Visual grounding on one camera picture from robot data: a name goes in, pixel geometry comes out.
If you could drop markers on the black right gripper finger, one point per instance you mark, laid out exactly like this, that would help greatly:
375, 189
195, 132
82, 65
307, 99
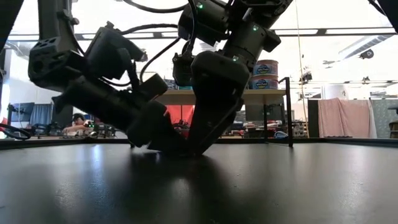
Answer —
225, 121
200, 127

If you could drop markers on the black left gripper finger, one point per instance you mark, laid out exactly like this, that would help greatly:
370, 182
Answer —
171, 140
149, 124

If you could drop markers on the gold-lidded tin can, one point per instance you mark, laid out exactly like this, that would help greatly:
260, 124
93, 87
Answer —
264, 83
265, 68

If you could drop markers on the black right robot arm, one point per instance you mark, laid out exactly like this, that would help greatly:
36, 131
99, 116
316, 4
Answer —
248, 37

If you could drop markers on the wooden shelf black metal legs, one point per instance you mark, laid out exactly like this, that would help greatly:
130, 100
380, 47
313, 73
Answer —
264, 97

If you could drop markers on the orange red curtain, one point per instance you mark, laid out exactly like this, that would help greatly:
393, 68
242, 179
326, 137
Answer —
178, 113

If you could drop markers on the person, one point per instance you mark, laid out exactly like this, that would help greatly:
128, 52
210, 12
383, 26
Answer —
77, 123

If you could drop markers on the white blue round object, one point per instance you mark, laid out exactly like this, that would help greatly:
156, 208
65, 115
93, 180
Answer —
280, 134

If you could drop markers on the black table mat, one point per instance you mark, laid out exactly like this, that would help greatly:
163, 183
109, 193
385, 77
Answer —
199, 193

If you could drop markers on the blue background screen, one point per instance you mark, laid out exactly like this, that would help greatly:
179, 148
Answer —
23, 112

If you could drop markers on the black ceiling spotlight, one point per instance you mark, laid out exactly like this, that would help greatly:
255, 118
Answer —
367, 53
306, 76

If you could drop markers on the black overhead beam light strips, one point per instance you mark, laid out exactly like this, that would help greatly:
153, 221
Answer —
311, 32

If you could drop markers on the white round column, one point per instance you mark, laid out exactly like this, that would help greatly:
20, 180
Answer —
334, 91

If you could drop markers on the pink cloth cover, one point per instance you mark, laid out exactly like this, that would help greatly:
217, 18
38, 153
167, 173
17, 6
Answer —
342, 115

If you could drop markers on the grey green partition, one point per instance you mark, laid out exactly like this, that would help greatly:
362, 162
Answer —
384, 115

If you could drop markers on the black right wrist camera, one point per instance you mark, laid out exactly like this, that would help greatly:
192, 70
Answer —
182, 71

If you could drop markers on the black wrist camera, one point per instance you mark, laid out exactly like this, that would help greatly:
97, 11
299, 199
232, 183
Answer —
109, 53
182, 71

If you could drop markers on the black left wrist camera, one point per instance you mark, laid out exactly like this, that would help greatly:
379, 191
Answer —
109, 53

